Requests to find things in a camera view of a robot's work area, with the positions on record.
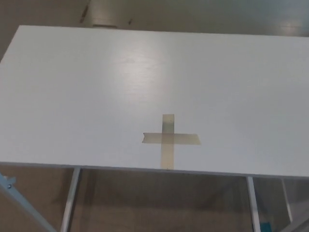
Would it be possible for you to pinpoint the short beige tape strip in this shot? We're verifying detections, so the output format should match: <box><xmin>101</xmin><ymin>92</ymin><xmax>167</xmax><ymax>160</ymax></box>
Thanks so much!
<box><xmin>141</xmin><ymin>131</ymin><xmax>202</xmax><ymax>146</ymax></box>

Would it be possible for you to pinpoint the white metal table leg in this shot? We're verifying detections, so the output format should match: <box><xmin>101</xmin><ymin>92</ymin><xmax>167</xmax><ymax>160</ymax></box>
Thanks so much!
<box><xmin>246</xmin><ymin>176</ymin><xmax>264</xmax><ymax>232</ymax></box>
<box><xmin>281</xmin><ymin>180</ymin><xmax>294</xmax><ymax>224</ymax></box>
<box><xmin>59</xmin><ymin>168</ymin><xmax>82</xmax><ymax>232</ymax></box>

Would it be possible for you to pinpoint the light blue metal frame bar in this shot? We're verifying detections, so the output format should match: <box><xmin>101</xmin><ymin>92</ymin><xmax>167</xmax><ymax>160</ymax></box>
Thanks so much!
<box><xmin>0</xmin><ymin>172</ymin><xmax>56</xmax><ymax>232</ymax></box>

